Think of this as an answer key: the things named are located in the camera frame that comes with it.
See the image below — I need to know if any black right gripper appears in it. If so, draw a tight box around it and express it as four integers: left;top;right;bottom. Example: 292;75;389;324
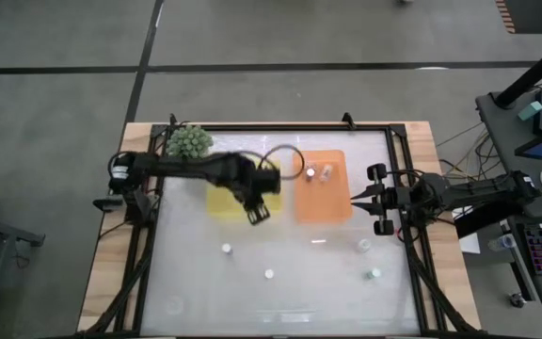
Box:
350;163;416;236

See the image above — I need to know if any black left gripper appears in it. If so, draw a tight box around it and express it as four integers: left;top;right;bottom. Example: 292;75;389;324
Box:
232;157;281;226

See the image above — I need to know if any yellow translucent plastic bin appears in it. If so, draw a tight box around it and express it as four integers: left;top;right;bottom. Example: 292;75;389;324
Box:
205;157;284;218

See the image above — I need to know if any orange translucent plastic bin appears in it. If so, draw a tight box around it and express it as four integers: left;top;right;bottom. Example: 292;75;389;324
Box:
292;149;354;225

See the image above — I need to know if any green artificial potted plant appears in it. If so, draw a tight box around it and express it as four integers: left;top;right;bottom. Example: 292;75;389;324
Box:
165;123;215;160

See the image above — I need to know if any white paper sheet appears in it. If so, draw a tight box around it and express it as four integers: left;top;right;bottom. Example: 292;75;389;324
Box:
458;229;482;254

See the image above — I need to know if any clear plastic water bottle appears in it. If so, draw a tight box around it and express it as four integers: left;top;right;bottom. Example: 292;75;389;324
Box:
486;234;518;252

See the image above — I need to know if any grey side desk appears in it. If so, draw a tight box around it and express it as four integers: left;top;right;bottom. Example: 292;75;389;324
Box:
475;89;542;338

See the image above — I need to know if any small teal box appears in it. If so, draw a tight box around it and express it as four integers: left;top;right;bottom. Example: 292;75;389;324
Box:
518;101;542;122

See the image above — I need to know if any black metal pole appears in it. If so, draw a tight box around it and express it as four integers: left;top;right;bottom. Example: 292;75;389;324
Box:
493;35;542;109

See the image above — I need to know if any orange striped floor mat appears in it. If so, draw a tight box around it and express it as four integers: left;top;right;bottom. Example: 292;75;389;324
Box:
495;0;542;35

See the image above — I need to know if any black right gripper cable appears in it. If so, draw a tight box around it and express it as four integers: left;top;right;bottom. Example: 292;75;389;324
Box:
386;168;437;189

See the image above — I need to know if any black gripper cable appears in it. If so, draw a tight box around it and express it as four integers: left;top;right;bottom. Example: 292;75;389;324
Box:
386;168;437;189
257;143;306;181

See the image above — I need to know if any black aluminium rig frame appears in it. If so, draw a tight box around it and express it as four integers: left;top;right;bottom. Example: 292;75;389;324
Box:
76;122;484;339

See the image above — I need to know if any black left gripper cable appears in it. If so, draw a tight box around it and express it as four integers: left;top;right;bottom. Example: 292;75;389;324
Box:
257;143;306;181

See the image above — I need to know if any black side mount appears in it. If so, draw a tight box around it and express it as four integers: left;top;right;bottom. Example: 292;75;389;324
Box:
92;196;125;213

